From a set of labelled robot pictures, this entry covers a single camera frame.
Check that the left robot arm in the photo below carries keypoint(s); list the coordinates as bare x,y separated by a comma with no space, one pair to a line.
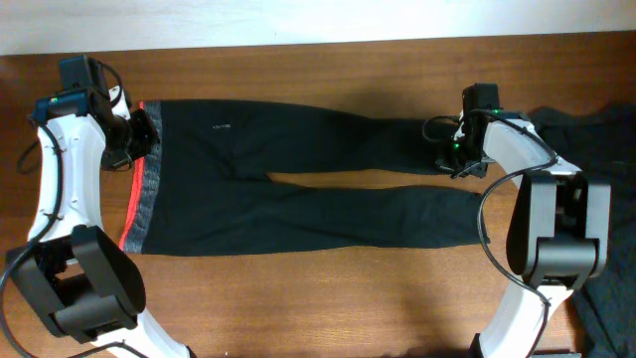
75,278

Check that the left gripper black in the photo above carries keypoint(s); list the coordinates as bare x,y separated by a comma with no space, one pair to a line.
147,138

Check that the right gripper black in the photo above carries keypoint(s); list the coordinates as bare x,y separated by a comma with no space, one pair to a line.
447,165

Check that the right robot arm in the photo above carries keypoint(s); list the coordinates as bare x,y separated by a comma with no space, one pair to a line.
559,231

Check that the dark clothes pile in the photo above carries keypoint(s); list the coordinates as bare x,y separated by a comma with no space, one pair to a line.
603,143

